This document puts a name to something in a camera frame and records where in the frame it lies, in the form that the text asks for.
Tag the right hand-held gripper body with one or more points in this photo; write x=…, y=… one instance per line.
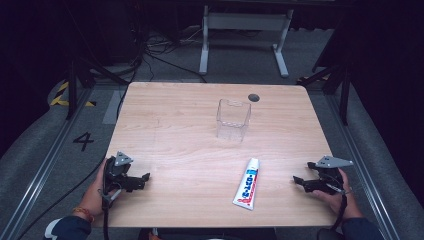
x=328, y=175

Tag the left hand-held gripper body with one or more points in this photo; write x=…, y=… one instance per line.
x=117, y=173

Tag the person's right hand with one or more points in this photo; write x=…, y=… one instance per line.
x=343, y=200

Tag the person's left hand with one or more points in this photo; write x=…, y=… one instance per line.
x=95, y=196

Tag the white toothpaste tube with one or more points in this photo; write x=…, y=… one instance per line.
x=246, y=185

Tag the black stand legs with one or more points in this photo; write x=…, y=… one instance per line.
x=76, y=80
x=336, y=80

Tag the clear plastic container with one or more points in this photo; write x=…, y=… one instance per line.
x=233, y=120

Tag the metal floor rail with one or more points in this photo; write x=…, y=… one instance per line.
x=360, y=166
x=43, y=166

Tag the white metal desk frame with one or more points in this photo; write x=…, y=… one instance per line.
x=246, y=21

